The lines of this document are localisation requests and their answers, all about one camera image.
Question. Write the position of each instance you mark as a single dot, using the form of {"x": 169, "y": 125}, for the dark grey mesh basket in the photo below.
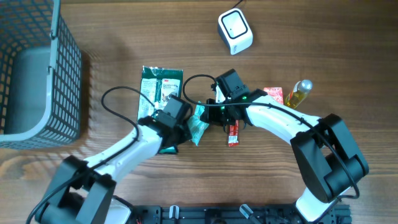
{"x": 41, "y": 76}

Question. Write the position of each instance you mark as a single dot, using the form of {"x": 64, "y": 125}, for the pale green wipes sachet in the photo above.
{"x": 196, "y": 126}

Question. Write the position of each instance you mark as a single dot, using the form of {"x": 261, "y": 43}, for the yellow oil bottle silver cap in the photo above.
{"x": 300, "y": 91}

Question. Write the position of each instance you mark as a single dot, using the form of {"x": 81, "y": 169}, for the green 3M sponge packet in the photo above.
{"x": 160, "y": 90}

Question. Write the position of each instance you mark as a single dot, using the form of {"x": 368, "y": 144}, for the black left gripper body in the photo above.
{"x": 182, "y": 130}

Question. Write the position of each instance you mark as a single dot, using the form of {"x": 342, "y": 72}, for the red coffee stick sachet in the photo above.
{"x": 233, "y": 134}

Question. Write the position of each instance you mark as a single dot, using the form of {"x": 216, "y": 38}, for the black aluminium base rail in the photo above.
{"x": 278, "y": 214}

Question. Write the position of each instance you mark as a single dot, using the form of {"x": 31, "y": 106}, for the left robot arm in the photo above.
{"x": 82, "y": 191}

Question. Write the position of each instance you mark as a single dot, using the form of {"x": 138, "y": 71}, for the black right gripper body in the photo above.
{"x": 219, "y": 114}

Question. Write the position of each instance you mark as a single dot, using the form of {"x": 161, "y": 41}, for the white barcode scanner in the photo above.
{"x": 235, "y": 31}

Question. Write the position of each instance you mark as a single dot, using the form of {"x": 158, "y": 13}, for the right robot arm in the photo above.
{"x": 327, "y": 155}

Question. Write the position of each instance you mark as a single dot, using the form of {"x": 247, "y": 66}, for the pink Kleenex tissue pack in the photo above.
{"x": 276, "y": 93}

